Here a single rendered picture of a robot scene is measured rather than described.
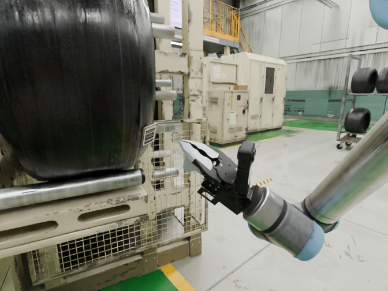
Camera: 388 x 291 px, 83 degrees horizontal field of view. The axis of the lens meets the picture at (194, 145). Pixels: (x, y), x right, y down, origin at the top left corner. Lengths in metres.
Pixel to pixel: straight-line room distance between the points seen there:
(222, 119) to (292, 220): 4.38
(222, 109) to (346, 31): 8.11
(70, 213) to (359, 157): 0.62
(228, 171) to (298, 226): 0.18
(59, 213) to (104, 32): 0.39
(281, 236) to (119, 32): 0.50
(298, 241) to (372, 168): 0.20
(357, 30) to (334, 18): 1.11
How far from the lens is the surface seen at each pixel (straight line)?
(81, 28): 0.45
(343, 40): 11.89
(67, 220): 0.60
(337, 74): 11.72
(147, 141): 0.53
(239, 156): 0.44
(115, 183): 0.60
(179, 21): 4.59
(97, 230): 0.62
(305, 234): 0.54
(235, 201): 0.53
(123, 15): 0.47
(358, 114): 5.52
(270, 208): 0.50
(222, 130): 4.86
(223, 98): 4.80
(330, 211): 0.64
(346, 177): 0.56
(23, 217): 0.61
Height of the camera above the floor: 1.12
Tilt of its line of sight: 13 degrees down
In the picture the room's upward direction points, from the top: straight up
